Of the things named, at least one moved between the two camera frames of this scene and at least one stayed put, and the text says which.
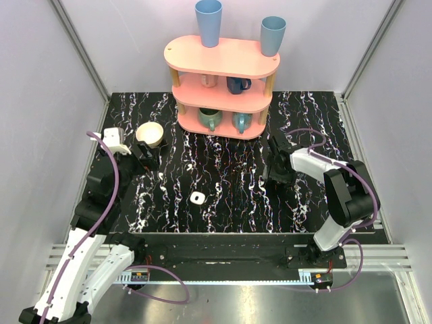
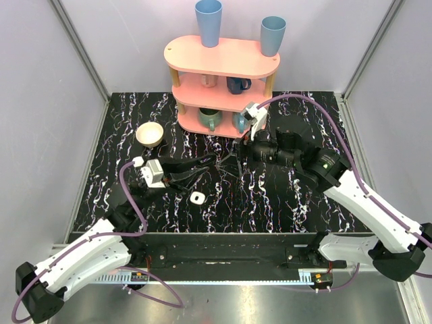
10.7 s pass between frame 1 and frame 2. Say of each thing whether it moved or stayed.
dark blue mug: stayed
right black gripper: moved
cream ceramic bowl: stayed
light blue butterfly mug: stayed
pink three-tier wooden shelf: stayed
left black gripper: moved
